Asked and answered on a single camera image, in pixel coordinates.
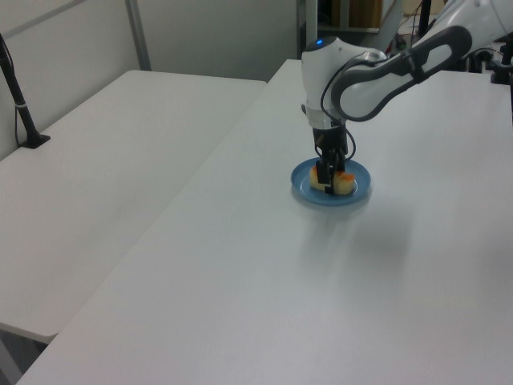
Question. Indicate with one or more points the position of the grey metal partition post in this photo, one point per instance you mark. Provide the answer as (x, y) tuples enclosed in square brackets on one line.
[(138, 34)]

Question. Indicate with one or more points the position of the yellow bread slice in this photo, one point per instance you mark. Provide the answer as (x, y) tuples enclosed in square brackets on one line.
[(334, 183)]

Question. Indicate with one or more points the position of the wooden shelf cabinet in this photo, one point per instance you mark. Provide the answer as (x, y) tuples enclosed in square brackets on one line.
[(356, 14)]

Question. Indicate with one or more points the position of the black clamp mount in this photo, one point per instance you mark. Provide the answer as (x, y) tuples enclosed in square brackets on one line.
[(501, 64)]

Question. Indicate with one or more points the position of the black camera stand pole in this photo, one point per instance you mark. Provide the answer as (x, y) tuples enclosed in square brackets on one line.
[(18, 100)]

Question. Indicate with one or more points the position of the blue round plate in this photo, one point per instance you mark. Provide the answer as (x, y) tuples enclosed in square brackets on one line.
[(320, 196)]

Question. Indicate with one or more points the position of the black vertical pole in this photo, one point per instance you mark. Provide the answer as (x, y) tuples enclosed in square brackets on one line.
[(425, 16)]

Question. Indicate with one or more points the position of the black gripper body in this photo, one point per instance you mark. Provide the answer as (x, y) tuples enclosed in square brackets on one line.
[(328, 140)]

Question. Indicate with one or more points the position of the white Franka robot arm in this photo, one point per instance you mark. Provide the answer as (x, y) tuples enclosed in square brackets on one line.
[(360, 88)]

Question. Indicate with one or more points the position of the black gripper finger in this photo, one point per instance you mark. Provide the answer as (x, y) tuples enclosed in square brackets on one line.
[(324, 173), (339, 161)]

